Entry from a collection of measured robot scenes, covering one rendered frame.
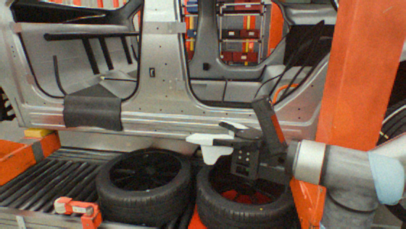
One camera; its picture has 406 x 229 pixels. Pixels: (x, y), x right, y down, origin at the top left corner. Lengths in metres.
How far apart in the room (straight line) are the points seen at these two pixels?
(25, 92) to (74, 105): 0.38
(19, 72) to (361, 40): 1.97
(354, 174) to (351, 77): 0.53
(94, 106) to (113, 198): 0.63
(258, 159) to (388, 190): 0.20
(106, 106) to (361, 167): 1.54
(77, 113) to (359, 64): 1.62
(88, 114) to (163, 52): 0.69
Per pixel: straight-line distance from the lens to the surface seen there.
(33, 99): 2.08
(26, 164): 2.08
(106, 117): 1.73
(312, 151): 0.45
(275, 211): 1.46
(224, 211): 1.44
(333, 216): 0.50
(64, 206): 1.67
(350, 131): 0.99
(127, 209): 1.58
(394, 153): 0.58
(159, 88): 1.53
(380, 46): 0.95
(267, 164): 0.49
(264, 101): 0.44
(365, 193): 0.46
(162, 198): 1.54
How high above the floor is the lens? 1.44
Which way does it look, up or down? 20 degrees down
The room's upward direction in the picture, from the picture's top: straight up
